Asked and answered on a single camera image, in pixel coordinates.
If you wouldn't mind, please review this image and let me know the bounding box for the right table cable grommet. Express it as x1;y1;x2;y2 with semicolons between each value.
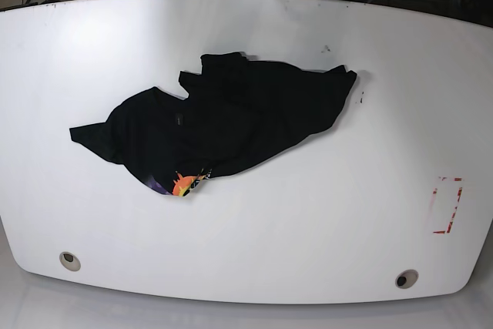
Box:
395;270;419;290

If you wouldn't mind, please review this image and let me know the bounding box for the red tape rectangle marking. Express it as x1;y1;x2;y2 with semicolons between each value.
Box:
428;176;464;235

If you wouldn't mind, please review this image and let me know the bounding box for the table cable grommet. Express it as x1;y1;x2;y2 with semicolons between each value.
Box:
59;252;81;272
395;270;419;290

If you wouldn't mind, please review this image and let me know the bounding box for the left table cable grommet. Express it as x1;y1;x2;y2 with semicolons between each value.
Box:
59;252;81;272

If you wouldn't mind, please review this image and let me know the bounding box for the black printed t-shirt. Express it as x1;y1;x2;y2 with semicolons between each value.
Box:
70;52;357;196

